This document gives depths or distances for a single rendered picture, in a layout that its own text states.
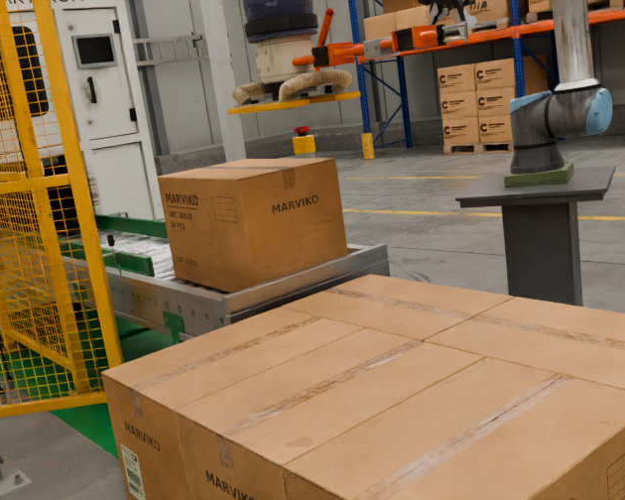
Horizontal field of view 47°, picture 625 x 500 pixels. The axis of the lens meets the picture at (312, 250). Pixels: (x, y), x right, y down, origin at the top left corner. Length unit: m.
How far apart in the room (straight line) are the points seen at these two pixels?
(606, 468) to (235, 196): 1.41
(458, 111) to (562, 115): 7.95
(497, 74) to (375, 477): 9.14
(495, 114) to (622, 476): 9.00
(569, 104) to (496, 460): 1.59
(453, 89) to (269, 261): 8.39
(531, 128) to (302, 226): 0.89
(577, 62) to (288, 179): 1.04
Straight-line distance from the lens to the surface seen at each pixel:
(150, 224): 3.88
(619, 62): 10.88
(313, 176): 2.46
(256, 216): 2.34
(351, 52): 2.01
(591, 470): 1.35
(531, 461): 1.30
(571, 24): 2.65
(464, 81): 10.48
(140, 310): 2.83
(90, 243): 2.85
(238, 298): 2.26
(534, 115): 2.69
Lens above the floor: 1.19
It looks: 12 degrees down
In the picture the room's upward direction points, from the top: 8 degrees counter-clockwise
